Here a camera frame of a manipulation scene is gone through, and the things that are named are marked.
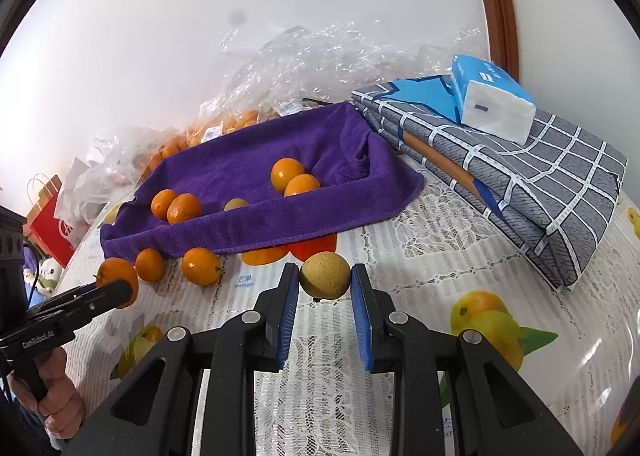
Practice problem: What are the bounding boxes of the fruit print tablecloth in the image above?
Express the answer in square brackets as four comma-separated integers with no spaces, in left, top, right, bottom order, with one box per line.
[66,176,639,455]

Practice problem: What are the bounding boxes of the bag of small oranges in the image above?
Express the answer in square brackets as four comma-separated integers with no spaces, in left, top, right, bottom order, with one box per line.
[92,106,312,187]

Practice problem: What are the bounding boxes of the brown longan fruit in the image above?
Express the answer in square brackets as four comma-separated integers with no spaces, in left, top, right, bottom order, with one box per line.
[224,198,248,212]
[299,251,350,300]

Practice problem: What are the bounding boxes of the person's left hand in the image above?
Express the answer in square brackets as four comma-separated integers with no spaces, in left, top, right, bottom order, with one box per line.
[9,348,84,440]

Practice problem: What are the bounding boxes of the grey checked folded cloth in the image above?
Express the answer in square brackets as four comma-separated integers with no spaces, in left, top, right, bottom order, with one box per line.
[352,76,627,289]

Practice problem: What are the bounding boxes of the large dimpled orange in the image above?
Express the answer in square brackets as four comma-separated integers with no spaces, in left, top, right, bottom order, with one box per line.
[166,194,202,225]

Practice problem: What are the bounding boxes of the red paper shopping bag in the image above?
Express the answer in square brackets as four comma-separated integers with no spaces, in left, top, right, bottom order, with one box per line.
[27,196,75,267]

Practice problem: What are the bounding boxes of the white plush toy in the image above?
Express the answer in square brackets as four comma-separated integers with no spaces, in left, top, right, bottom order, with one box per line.
[36,257,63,298]

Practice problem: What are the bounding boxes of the brown wooden door frame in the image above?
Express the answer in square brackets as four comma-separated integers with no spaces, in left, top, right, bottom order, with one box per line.
[483,0,520,81]

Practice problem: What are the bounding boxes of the blue tissue pack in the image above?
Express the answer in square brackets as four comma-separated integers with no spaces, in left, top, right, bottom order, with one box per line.
[450,55,536,145]

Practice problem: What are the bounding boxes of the purple towel-lined tray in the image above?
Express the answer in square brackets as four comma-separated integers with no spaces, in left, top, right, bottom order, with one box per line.
[100,102,424,261]

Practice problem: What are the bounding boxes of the small orange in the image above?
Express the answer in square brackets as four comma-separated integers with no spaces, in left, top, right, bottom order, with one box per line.
[181,248,224,287]
[270,157,305,194]
[150,189,178,221]
[94,256,140,310]
[283,173,321,197]
[134,248,166,283]

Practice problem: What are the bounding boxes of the brown paper shopping bag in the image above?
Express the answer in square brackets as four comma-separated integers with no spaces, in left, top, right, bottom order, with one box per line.
[26,173,62,222]

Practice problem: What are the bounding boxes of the clear plastic bag pile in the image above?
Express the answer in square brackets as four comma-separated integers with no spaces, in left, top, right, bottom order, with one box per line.
[198,19,487,120]

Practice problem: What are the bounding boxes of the white plastic bag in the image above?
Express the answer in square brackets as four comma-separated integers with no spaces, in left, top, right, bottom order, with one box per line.
[54,158,128,237]

